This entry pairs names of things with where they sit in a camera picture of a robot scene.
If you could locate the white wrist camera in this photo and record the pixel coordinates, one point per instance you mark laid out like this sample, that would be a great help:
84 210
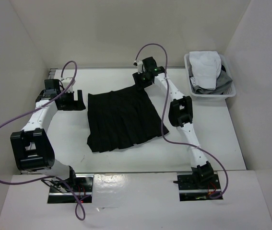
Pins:
67 84
139 65

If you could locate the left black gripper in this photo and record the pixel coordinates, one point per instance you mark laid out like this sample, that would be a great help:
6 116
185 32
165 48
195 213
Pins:
75 105

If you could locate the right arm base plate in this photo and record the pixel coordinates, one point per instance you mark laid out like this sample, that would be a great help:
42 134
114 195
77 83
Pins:
190 190

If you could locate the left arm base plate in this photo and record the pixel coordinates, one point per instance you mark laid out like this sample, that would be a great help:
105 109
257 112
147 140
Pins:
81 184

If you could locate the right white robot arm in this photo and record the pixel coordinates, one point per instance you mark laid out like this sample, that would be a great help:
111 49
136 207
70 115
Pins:
180 115

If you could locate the white plastic basket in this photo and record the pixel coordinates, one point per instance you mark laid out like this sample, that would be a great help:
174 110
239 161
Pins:
230 92

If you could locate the black skirt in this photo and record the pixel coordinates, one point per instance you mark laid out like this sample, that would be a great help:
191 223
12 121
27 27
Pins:
121 119

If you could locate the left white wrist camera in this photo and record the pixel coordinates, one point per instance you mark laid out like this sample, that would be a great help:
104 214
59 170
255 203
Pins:
67 84

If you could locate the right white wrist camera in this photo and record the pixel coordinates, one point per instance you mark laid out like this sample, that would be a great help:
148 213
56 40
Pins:
139 65

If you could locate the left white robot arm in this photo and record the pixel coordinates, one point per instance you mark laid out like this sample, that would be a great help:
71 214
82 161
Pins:
31 146

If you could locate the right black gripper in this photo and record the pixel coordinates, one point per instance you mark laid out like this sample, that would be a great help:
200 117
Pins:
137 78

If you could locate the grey skirt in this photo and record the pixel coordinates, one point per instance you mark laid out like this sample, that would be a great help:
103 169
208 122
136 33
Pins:
222 84

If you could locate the white skirt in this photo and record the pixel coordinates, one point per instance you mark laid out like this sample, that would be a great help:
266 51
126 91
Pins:
206 68

